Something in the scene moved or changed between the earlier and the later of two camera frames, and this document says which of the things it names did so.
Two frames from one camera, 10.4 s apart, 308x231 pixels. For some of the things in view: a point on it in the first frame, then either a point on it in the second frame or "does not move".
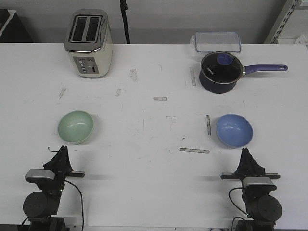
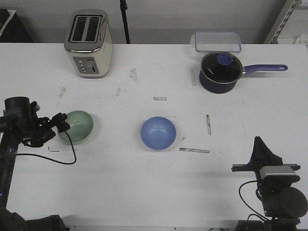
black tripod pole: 124,7 does not move
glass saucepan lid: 222,67 does not move
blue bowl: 234,130 → 158,132
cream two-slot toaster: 89,42 does not move
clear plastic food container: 216,41 does not move
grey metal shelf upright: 290,7 does not move
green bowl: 75,127 does not move
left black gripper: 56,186 → 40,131
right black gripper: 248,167 → 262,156
